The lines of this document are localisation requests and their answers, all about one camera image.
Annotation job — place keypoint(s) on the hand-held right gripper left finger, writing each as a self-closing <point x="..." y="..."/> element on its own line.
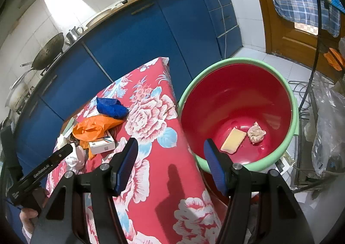
<point x="125" y="163"/>

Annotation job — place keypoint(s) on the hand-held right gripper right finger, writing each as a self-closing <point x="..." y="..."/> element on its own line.
<point x="214" y="165"/>

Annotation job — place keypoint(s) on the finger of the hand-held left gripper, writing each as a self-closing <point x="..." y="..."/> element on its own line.
<point x="63" y="152"/>

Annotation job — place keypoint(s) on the white tissue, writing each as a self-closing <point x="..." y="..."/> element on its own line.
<point x="78" y="157"/>

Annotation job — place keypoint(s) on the white striped small box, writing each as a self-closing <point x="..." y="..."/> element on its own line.
<point x="102" y="146"/>

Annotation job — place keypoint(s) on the yellow sponge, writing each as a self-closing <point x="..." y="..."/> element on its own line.
<point x="233" y="141"/>

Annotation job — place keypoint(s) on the orange plastic bag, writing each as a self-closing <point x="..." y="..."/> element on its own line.
<point x="91" y="128"/>

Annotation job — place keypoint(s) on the beige tissue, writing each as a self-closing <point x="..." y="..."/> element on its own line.
<point x="256" y="133"/>

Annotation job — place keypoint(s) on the red bucket with green rim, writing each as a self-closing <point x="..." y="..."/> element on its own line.
<point x="237" y="92"/>

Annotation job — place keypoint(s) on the person's left hand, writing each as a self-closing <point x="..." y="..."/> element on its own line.
<point x="27" y="217"/>

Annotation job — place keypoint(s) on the red floral tablecloth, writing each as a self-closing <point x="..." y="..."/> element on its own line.
<point x="156" y="179"/>

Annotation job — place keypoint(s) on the white pan with lid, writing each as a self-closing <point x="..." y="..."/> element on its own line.
<point x="18" y="92"/>

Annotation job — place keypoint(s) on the dark wok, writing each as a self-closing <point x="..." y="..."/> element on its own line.
<point x="48" y="51"/>

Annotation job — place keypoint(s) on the steel pot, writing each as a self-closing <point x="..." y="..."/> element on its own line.
<point x="72" y="34"/>

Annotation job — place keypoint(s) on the clear plastic bag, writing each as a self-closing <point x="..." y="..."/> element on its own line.
<point x="328" y="125"/>

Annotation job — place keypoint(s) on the blue kitchen cabinet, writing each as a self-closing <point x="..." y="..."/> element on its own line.
<point x="134" y="30"/>

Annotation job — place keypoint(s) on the round wooden board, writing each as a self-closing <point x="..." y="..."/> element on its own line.
<point x="99" y="17"/>

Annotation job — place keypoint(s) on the black metal rack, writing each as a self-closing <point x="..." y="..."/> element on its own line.
<point x="315" y="57"/>

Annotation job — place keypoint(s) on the wooden door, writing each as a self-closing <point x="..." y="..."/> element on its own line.
<point x="285" y="36"/>

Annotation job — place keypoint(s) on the orange mesh pad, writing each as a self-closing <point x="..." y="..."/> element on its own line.
<point x="333" y="59"/>

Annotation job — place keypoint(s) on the teal mesh pad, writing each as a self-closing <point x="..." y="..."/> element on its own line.
<point x="333" y="2"/>

